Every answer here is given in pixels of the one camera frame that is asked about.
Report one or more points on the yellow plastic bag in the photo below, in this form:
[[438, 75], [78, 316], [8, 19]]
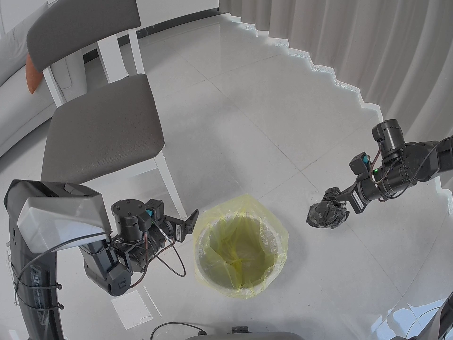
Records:
[[226, 253]]

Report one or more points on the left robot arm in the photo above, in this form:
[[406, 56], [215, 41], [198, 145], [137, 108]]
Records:
[[63, 214]]

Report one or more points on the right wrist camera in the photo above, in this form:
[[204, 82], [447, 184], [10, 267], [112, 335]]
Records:
[[359, 164]]

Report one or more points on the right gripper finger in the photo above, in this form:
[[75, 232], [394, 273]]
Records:
[[345, 199]]

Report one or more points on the white trash bin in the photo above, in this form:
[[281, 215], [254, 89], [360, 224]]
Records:
[[200, 253]]

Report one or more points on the pale grey sofa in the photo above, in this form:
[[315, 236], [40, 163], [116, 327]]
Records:
[[14, 119]]

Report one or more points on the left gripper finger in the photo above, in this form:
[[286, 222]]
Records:
[[191, 221]]

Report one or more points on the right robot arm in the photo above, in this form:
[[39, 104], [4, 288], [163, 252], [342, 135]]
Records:
[[421, 161]]

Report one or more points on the grey curtain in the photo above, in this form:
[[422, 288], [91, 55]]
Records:
[[354, 30]]

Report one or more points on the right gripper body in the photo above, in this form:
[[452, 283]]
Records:
[[370, 189]]

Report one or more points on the black plastic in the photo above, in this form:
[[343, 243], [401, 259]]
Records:
[[325, 216]]

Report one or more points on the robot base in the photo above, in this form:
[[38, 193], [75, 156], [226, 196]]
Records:
[[244, 337]]

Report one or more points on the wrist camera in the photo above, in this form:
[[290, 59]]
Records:
[[359, 164], [155, 211]]

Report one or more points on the white chair with grey cushions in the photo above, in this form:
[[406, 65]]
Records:
[[106, 126]]

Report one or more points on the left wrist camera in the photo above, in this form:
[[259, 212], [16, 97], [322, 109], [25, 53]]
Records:
[[155, 211]]

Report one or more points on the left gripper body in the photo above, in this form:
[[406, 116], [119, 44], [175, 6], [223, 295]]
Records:
[[170, 234]]

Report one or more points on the orange cushion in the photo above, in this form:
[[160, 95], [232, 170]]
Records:
[[32, 76]]

